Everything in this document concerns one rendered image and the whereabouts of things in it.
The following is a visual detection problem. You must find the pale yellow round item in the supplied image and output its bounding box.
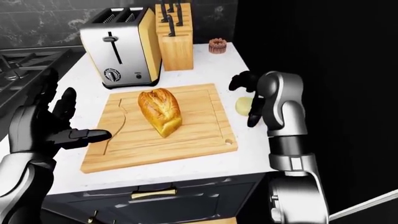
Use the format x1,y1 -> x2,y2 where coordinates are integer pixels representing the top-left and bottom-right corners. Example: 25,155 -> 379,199
235,96 -> 254,116

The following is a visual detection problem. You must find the dark cabinet drawer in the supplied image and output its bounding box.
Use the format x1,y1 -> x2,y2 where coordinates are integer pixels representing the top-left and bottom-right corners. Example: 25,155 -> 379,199
42,174 -> 268,224

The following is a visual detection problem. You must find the wooden knife block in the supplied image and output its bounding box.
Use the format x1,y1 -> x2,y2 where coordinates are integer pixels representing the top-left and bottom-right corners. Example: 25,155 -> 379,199
154,2 -> 195,72

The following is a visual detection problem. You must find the golden bread loaf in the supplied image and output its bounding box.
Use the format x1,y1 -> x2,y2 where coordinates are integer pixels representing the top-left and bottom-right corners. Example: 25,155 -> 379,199
137,87 -> 183,139

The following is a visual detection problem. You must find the brass drawer handle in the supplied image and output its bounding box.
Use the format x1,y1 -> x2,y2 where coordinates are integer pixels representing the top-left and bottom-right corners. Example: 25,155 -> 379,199
131,189 -> 178,200

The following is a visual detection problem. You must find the wooden cutting board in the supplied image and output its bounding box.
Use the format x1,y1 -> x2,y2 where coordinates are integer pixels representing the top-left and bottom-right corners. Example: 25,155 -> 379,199
80,83 -> 238,174

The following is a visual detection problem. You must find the black gas stove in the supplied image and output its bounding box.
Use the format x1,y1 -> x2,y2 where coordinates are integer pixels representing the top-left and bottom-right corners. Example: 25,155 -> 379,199
0,47 -> 82,122

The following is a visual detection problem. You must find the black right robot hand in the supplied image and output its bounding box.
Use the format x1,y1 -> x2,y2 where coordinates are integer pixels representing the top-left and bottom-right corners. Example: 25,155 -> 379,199
228,70 -> 267,128

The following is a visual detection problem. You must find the small brown bundt cake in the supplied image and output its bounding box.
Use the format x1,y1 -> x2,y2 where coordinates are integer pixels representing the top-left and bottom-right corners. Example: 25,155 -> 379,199
208,37 -> 226,55

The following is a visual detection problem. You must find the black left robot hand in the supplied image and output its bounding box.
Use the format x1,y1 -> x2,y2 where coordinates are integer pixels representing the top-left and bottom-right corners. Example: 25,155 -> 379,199
8,68 -> 113,154

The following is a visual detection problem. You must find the silver two-slot toaster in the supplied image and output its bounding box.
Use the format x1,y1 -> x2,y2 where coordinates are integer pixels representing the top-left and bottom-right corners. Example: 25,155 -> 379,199
79,6 -> 163,90

